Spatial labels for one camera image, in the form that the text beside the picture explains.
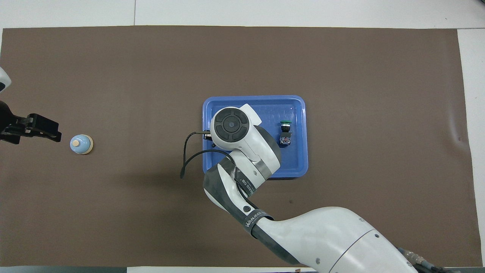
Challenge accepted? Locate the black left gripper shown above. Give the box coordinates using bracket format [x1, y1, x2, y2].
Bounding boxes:
[0, 100, 63, 145]

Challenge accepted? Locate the light blue call bell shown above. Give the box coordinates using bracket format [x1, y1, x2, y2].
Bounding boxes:
[70, 134, 94, 155]

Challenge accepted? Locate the green push button switch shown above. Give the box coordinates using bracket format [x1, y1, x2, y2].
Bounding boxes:
[279, 120, 293, 146]

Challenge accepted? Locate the blue plastic tray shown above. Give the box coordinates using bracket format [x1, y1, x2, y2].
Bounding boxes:
[202, 95, 309, 180]

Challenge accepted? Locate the brown table mat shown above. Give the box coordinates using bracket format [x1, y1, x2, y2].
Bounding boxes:
[0, 25, 483, 268]

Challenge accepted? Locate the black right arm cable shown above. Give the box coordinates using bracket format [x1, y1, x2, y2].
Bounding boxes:
[180, 130, 258, 207]

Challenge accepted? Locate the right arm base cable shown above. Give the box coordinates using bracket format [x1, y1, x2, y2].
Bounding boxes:
[396, 246, 461, 273]

